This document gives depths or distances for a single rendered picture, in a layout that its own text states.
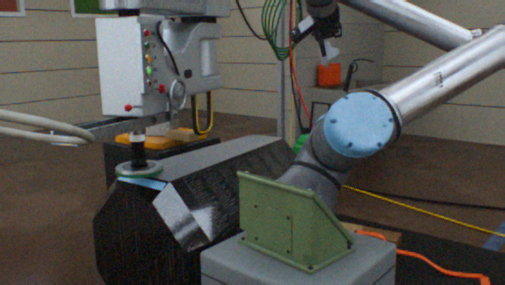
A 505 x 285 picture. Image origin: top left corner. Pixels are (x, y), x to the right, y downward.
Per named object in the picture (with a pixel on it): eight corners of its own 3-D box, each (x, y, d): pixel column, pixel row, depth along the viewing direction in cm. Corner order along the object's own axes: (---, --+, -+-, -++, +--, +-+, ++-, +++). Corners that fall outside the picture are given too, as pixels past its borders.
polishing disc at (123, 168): (171, 167, 214) (171, 164, 214) (134, 178, 198) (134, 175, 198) (142, 160, 227) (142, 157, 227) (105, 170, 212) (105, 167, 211)
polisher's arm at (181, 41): (194, 105, 281) (190, 22, 271) (228, 105, 272) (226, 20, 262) (121, 125, 215) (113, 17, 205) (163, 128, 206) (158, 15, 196)
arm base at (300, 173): (341, 233, 125) (357, 202, 128) (315, 197, 113) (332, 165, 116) (287, 213, 138) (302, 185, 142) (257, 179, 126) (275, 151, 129)
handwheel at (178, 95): (170, 107, 222) (169, 77, 219) (189, 108, 219) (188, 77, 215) (154, 113, 209) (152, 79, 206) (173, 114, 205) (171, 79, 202)
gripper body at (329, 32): (342, 38, 146) (341, 11, 136) (316, 46, 147) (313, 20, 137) (335, 22, 150) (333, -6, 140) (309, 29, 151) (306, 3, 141)
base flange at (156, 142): (113, 141, 326) (112, 134, 325) (164, 130, 363) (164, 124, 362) (159, 150, 296) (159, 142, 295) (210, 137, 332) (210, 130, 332)
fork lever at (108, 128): (147, 118, 234) (146, 108, 233) (180, 120, 226) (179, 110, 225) (44, 143, 171) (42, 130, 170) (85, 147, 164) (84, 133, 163)
